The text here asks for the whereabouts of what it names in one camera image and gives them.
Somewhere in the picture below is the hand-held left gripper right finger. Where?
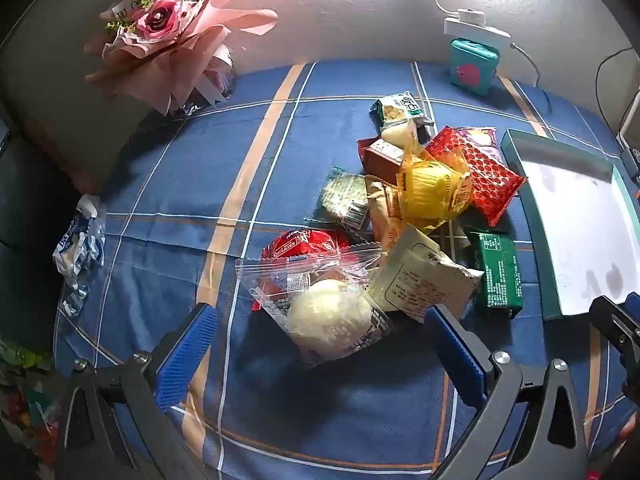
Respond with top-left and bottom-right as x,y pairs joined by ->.
424,304 -> 589,480

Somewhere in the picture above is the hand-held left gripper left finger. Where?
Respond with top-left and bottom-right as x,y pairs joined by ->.
55,302 -> 221,480

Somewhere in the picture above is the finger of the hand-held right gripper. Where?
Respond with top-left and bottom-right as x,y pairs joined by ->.
589,292 -> 640,361

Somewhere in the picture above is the cream paper snack packet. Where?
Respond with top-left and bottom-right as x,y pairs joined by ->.
365,225 -> 485,323

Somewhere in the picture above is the dark green snack packet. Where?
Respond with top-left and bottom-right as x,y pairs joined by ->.
462,227 -> 523,318

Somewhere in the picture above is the teal shallow cardboard box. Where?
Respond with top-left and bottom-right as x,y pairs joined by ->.
500,128 -> 637,322

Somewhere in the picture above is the clear packet white bun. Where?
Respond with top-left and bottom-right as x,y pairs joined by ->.
235,242 -> 393,368

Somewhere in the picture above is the red bread packet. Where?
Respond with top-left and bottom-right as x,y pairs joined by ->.
250,227 -> 351,311

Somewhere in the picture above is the yellow bread packet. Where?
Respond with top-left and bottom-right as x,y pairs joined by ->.
396,147 -> 473,233

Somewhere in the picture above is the red patterned foil packet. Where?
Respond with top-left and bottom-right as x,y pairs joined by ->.
425,126 -> 527,227

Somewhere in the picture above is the round green cookie packet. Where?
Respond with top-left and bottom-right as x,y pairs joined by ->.
307,172 -> 373,233

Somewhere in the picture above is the dark red snack packet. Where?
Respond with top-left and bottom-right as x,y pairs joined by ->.
356,136 -> 408,186

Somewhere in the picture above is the purple snack packet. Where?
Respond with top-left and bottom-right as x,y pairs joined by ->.
452,127 -> 498,158

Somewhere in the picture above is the small jelly cup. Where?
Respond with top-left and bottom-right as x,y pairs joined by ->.
381,122 -> 418,149

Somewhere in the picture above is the green white cracker packet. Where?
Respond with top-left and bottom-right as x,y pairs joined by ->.
370,91 -> 435,131

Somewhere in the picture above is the crumpled blue white wrapper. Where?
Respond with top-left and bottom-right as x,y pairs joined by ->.
52,194 -> 107,318

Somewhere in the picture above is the blue plaid tablecloth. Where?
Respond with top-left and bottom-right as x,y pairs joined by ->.
52,60 -> 640,480

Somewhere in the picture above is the clear pink gift box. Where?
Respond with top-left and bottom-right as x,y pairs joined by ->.
200,45 -> 239,107

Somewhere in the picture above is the teal tin with pink print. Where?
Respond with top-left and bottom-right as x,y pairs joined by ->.
449,37 -> 501,98

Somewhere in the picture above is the pink flower bouquet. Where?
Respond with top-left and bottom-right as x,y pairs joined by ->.
82,0 -> 278,116

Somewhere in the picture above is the black cable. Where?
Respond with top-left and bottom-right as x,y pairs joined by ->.
595,45 -> 640,131

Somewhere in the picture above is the white cable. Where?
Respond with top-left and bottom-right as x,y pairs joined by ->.
509,42 -> 542,87

